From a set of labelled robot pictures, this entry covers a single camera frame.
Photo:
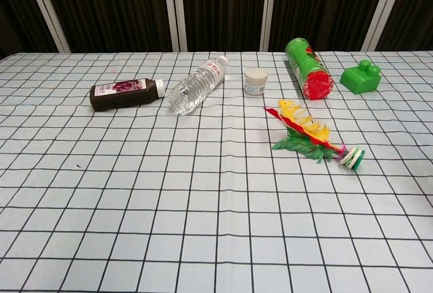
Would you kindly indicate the colourful feather shuttlecock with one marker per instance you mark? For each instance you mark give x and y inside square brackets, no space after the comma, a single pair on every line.
[311,130]

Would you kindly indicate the clear plastic water bottle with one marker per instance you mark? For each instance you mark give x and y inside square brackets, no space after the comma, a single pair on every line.
[193,86]

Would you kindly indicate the small white jar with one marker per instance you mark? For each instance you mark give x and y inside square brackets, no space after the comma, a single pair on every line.
[255,83]

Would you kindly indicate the white black grid tablecloth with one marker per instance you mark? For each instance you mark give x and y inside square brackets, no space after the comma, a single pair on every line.
[169,188]

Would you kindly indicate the dark grape juice bottle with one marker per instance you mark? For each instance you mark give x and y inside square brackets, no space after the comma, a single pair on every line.
[118,95]

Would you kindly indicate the green chips can red lid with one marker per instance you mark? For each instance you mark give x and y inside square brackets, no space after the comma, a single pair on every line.
[306,68]

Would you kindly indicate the dark pleated screen panel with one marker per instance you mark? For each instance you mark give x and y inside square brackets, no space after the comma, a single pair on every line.
[111,8]
[412,8]
[17,12]
[223,8]
[328,2]

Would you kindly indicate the green toy building block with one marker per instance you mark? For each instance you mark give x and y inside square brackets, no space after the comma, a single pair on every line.
[360,78]

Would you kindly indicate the white screen frame post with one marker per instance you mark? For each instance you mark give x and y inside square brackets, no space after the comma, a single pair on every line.
[382,8]
[176,8]
[270,8]
[47,8]

